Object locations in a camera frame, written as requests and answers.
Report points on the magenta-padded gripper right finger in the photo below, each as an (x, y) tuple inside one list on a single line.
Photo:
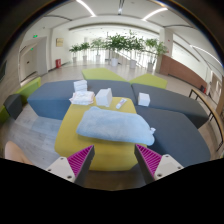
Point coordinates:
[(160, 165)]

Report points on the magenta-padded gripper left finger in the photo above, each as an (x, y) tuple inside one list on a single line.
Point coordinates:
[(66, 166)]

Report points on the light blue towel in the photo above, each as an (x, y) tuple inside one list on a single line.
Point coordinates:
[(113, 125)]

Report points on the yellow upholstered ottoman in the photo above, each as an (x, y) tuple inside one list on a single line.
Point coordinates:
[(103, 155)]

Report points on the small white cube box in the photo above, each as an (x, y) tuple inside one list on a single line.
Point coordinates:
[(143, 99)]

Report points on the long grey upholstered ottoman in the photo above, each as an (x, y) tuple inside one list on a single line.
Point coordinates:
[(50, 100)]

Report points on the white and pink plastic packet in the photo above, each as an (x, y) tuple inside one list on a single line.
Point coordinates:
[(82, 97)]

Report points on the white tube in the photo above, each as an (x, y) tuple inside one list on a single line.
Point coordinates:
[(121, 103)]

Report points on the white tissue box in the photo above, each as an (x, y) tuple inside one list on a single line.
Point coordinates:
[(104, 97)]

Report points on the black cube stool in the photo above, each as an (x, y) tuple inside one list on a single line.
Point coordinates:
[(13, 106)]

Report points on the stack of white folded cloths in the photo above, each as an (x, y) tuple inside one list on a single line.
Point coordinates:
[(80, 85)]

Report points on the green upholstered ottoman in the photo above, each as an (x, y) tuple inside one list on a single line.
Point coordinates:
[(150, 81), (100, 74)]

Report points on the green upholstered bench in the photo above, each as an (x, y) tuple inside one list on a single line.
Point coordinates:
[(28, 88)]

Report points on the brown wooden partition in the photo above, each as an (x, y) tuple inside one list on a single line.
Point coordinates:
[(183, 71)]

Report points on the red fire extinguisher box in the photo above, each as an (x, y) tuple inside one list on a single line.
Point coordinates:
[(58, 63)]

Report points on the green exit sign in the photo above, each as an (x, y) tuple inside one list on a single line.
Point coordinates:
[(31, 49), (35, 36)]

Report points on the row of potted plants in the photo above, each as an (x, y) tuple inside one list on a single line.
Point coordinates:
[(116, 43)]

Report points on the ceiling strip lights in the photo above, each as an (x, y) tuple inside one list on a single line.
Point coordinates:
[(86, 7)]

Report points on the wooden table with black frame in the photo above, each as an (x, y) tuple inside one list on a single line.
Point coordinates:
[(213, 111)]

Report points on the framed wall picture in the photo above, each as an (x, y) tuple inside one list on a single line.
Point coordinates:
[(59, 42)]

